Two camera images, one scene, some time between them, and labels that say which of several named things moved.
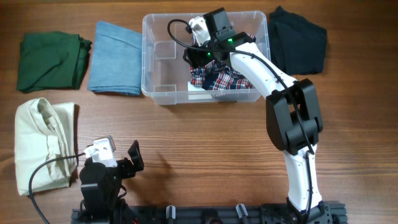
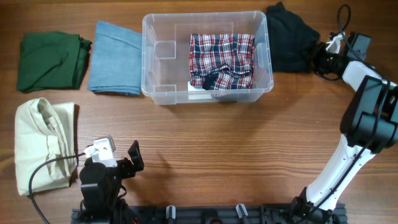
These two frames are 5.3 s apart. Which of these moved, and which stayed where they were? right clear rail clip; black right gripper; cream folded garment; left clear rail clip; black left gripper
Moved: black right gripper
Stayed: left clear rail clip; cream folded garment; right clear rail clip; black left gripper
